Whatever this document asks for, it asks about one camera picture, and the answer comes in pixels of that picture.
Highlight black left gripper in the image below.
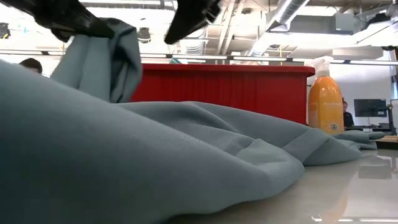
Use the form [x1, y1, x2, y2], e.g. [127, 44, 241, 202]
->
[0, 0, 116, 43]

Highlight grey-green trousers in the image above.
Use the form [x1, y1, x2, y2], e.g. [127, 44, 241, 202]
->
[0, 17, 386, 224]

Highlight red plastic laundry bin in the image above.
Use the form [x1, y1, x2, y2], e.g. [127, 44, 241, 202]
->
[130, 63, 317, 126]

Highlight black hanging ceiling lamp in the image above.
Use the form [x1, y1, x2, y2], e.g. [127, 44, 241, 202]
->
[136, 27, 152, 44]

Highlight person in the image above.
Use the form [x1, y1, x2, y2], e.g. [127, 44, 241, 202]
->
[341, 97, 356, 129]
[19, 57, 44, 76]

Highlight black ceiling fixture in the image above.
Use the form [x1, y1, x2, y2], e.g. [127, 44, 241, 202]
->
[0, 22, 12, 40]

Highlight orange spray bottle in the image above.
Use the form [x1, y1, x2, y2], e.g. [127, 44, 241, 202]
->
[304, 55, 345, 136]

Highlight black computer monitor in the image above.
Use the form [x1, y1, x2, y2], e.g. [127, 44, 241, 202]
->
[353, 98, 388, 119]

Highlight tan wooden desk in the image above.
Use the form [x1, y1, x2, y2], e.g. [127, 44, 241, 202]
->
[374, 135, 398, 151]

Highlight ribbed flexible duct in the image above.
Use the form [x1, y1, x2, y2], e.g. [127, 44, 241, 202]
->
[179, 30, 206, 56]

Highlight silver ventilation duct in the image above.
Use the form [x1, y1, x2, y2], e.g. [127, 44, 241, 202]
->
[248, 0, 312, 58]

